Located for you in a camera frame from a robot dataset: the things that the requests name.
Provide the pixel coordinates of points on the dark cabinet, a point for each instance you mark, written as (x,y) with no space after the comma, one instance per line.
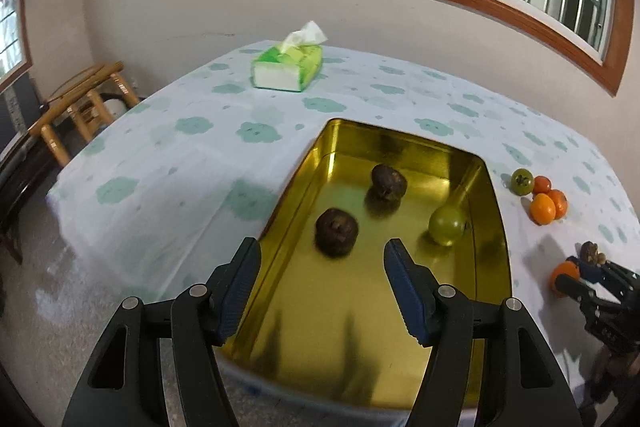
(26,164)

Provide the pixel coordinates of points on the gold red metal tin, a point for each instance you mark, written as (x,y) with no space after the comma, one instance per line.
(329,327)

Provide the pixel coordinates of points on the small red tomato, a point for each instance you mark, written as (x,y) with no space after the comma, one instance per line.
(542,185)

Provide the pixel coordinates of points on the bamboo chair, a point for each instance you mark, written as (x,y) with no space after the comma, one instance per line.
(83,98)

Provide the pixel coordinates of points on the small green tomato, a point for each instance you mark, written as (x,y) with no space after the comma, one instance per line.
(522,182)

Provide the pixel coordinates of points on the small dark passion fruit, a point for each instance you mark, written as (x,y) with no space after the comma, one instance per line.
(388,183)

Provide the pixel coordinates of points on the side window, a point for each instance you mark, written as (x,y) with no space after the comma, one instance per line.
(15,54)

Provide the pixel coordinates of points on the green tissue box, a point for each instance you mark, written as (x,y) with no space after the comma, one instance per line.
(292,64)

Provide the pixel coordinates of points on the cloud-pattern tablecloth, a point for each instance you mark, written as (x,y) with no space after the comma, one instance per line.
(167,192)

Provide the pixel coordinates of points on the orange tangerine rear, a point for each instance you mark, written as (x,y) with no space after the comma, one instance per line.
(560,203)

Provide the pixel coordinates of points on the large green tomato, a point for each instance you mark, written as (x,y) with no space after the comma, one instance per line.
(447,225)

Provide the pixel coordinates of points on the orange tangerine front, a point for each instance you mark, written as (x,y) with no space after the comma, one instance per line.
(542,209)

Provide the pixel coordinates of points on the orange tangerine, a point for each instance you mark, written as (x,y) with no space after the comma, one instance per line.
(560,203)
(542,209)

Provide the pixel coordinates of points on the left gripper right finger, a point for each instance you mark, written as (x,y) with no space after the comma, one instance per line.
(441,319)

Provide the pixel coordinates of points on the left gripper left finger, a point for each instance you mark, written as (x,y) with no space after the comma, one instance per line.
(202,318)

